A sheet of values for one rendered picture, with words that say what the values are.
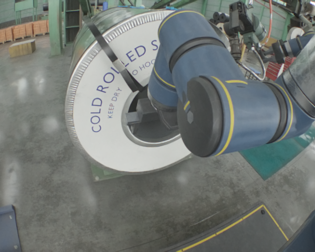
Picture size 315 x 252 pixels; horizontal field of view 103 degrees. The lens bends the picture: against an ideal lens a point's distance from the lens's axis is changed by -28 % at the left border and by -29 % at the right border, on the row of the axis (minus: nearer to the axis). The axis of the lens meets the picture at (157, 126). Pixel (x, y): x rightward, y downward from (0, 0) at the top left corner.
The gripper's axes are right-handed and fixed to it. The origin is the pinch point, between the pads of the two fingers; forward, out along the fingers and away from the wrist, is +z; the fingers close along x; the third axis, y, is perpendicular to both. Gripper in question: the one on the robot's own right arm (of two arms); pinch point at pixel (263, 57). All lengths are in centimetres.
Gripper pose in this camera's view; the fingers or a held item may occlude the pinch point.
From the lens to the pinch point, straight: 118.1
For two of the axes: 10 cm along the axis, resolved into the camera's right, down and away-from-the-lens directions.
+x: 0.8, -9.7, 2.3
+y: 7.8, 2.0, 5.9
